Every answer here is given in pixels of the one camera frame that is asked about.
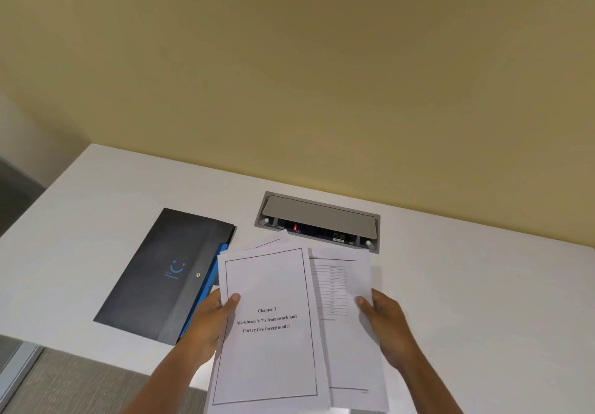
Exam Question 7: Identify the white bordered title paper sheet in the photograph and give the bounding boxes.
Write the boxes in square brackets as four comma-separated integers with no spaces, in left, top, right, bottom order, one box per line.
[206,246,332,408]

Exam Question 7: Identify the person's right hand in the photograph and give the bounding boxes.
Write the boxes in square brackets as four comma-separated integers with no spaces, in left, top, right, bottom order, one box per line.
[355,289,422,373]

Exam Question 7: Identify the white plain paper sheet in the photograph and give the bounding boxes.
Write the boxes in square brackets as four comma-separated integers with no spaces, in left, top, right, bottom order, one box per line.
[250,228,292,252]

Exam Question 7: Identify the person's right forearm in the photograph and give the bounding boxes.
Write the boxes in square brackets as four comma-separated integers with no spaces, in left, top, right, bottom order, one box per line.
[398,355,471,414]

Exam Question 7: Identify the white paper sheet with table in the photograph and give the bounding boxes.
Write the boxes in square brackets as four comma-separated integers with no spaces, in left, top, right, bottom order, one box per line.
[308,247,390,414]

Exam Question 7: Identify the black snap-button document folder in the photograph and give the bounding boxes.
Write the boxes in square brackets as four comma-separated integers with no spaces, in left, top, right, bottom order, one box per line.
[93,208,237,346]

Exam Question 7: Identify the grey desk socket box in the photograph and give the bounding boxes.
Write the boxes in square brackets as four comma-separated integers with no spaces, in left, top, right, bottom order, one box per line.
[254,191,381,255]

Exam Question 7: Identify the blue file folder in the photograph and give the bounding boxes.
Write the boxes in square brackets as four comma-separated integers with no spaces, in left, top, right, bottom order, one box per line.
[178,243,230,340]

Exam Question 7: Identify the silver metal frame strip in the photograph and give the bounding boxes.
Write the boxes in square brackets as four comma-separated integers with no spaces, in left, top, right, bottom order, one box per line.
[0,341,45,403]

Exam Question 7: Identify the person's left hand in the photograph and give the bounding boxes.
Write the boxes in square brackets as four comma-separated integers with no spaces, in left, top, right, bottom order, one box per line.
[178,289,242,364]

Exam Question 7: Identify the person's left forearm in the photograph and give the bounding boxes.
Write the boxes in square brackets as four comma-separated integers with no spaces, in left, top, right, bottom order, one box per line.
[120,350,214,414]

